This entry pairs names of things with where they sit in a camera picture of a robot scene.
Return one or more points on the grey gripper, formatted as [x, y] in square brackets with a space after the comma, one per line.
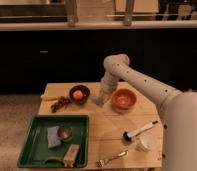
[97, 100]

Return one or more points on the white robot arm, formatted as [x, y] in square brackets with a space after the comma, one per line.
[177, 110]

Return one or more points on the grey blue towel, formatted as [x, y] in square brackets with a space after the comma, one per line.
[52, 137]

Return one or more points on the dark brown bowl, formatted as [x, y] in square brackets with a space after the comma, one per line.
[84, 89]

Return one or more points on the orange fruit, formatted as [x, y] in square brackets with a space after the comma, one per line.
[77, 95]

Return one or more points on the orange bowl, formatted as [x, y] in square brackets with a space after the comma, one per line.
[123, 99]

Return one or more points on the small metal bowl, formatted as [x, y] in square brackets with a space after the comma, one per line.
[64, 133]

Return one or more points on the green plastic tray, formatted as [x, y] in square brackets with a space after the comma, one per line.
[36, 151]

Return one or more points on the white cup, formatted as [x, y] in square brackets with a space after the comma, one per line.
[143, 143]

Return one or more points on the silver fork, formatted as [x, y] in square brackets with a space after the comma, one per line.
[103, 162]

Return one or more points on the wooden block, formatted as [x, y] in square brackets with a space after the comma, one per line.
[71, 155]

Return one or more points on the green bean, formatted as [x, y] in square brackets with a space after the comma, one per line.
[54, 158]

